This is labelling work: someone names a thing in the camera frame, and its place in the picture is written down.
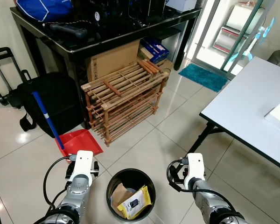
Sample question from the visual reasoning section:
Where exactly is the black round rubbish bin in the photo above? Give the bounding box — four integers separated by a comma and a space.
106, 168, 156, 221

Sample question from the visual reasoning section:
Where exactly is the brown paper bag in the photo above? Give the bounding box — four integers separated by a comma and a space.
111, 183, 137, 211

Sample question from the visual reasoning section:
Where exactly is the yellow plastic packet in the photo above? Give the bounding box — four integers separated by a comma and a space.
118, 185, 152, 220

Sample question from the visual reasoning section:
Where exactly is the black fabric bag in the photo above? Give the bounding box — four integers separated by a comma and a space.
16, 72, 87, 138

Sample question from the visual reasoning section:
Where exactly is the wooden slatted shoe rack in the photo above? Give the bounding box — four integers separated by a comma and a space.
81, 59, 169, 147

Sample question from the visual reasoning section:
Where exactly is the loose wooden rod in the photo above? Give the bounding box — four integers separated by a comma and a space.
104, 80, 123, 97

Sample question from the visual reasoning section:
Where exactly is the white table with black legs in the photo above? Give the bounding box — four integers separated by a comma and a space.
187, 56, 280, 174

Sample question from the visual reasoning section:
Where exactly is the teal floor mat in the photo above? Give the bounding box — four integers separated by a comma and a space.
178, 63, 229, 93

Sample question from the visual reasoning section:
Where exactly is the small brown cardboard box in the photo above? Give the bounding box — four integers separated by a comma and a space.
148, 56, 174, 77

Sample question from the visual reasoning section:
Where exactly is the large brown cardboard box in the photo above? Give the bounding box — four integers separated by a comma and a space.
86, 40, 142, 83

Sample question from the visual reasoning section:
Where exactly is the blue printed box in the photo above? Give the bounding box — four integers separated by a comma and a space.
140, 37, 170, 64

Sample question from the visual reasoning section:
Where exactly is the black glossy table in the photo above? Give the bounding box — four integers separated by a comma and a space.
10, 0, 202, 129

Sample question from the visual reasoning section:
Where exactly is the black handheld device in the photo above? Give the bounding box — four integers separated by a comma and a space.
49, 23, 89, 41

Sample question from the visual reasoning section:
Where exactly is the black folding trolley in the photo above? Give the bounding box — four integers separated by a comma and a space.
0, 47, 31, 108

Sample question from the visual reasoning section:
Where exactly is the sliding glass door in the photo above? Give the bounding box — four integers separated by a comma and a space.
190, 0, 277, 76

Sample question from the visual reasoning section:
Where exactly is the black electronics pile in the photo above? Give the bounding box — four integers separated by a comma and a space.
71, 0, 169, 29

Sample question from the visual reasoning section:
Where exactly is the blue fabric bag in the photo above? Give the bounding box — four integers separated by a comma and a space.
15, 0, 76, 23

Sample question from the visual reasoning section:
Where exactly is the white grey box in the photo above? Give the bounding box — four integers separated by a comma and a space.
166, 0, 197, 13

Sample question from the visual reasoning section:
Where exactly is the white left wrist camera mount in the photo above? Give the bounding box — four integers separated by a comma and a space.
68, 150, 95, 187

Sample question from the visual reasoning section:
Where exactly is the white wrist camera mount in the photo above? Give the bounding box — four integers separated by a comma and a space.
184, 153, 206, 188
68, 150, 95, 187

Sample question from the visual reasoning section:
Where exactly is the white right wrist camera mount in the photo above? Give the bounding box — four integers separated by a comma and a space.
184, 153, 206, 188

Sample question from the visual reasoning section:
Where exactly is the red dustpan with blue handle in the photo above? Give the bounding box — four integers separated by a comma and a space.
32, 91, 104, 158

